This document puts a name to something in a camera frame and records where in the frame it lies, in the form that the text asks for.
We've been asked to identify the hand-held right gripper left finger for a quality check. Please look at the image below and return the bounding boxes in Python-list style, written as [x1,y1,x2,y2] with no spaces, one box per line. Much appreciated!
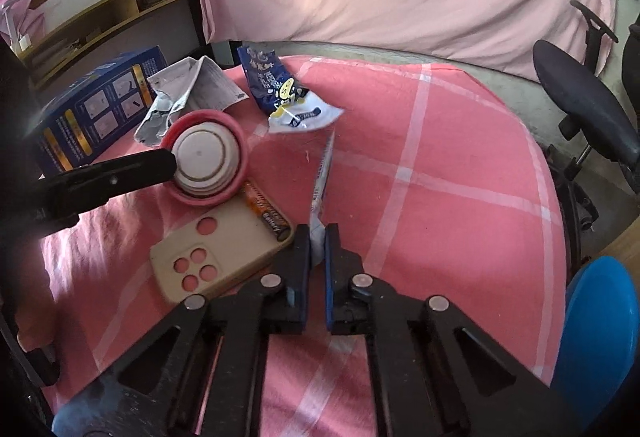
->
[112,223,313,437]

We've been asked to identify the white desk lamp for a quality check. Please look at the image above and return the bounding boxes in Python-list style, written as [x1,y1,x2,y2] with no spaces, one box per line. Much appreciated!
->
[0,0,41,40]

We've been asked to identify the pink checked blanket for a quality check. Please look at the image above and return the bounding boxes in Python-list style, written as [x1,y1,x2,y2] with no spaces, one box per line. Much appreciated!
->
[40,54,568,437]

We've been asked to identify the white printed plastic wrapper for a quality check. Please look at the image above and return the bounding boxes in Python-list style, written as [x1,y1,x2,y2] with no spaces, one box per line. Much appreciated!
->
[307,130,337,263]

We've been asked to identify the orange black battery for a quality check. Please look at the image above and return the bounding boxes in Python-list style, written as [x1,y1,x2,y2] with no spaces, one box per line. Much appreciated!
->
[241,181,291,242]

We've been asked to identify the crumpled silver white packet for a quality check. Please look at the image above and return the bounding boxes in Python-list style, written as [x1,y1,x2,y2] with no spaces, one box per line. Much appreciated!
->
[133,56,250,148]

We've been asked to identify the blue cardboard box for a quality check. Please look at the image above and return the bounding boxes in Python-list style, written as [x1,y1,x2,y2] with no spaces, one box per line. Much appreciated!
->
[30,46,168,178]

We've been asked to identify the wooden shelf with papers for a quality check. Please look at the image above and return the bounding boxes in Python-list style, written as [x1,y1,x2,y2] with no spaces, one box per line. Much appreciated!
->
[20,0,201,83]

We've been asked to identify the dark blue snack packet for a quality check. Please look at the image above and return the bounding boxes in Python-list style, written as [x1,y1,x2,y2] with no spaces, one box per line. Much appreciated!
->
[236,44,313,115]

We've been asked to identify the blue plastic basin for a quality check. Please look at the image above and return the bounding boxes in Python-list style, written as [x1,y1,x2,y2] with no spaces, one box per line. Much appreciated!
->
[550,256,640,418]

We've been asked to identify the pink and white round lid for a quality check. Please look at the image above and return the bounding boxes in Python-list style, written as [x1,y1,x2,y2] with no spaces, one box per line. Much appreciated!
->
[160,110,249,205]

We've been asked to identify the beige phone case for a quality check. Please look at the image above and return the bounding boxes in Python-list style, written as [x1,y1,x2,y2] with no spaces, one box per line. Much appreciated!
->
[149,203,296,304]

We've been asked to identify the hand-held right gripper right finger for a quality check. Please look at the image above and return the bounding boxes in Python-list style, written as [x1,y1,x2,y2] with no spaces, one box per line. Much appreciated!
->
[324,223,551,437]

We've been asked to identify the white yellow wrapper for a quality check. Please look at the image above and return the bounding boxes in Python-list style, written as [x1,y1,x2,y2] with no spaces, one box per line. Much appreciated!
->
[267,94,345,134]

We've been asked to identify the black office chair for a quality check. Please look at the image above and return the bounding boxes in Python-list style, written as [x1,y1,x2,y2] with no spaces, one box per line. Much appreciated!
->
[532,0,640,278]

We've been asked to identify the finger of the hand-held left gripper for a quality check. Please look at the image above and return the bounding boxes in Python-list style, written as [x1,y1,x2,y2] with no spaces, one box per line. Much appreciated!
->
[35,148,179,238]

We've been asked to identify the person's grey trousers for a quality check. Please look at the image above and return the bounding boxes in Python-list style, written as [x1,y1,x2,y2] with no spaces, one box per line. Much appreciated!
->
[50,397,111,437]

